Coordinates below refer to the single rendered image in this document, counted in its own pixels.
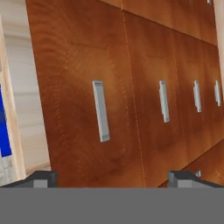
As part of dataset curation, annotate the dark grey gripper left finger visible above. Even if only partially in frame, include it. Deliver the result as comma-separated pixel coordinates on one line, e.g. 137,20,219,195
0,171,59,188

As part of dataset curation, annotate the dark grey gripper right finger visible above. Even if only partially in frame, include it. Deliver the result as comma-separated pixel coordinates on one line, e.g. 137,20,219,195
167,170,224,188

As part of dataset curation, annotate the brown wooden drawer front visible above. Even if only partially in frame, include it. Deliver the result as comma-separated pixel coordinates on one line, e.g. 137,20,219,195
201,41,224,148
122,10,188,188
171,30,217,165
24,0,147,188

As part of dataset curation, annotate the brown wooden cupboard door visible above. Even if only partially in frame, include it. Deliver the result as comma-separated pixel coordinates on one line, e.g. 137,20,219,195
97,0,218,47
158,139,224,188

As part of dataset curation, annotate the blue panel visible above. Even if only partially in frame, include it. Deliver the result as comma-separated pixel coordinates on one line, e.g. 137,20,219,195
0,83,13,158

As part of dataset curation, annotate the grey metal drawer handle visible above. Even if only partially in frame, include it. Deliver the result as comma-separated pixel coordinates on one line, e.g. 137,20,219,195
192,80,203,114
158,80,171,123
92,80,111,144
213,80,222,108

